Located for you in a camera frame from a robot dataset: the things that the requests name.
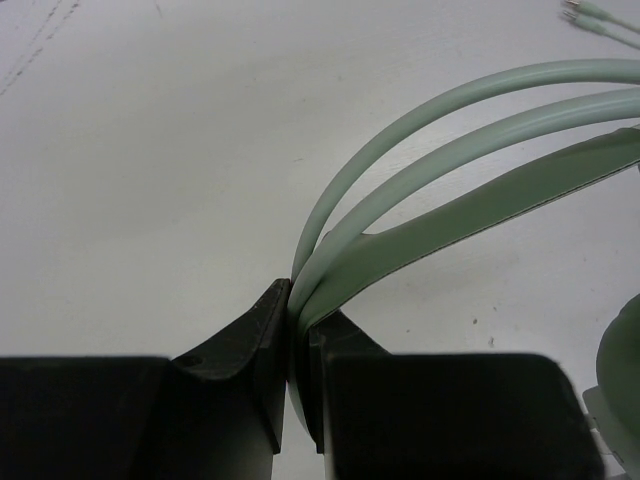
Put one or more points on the mint green headphones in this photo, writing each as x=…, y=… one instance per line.
x=334, y=264

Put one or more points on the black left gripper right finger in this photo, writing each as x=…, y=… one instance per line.
x=378, y=415

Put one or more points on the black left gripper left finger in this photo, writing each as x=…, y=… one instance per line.
x=214, y=412

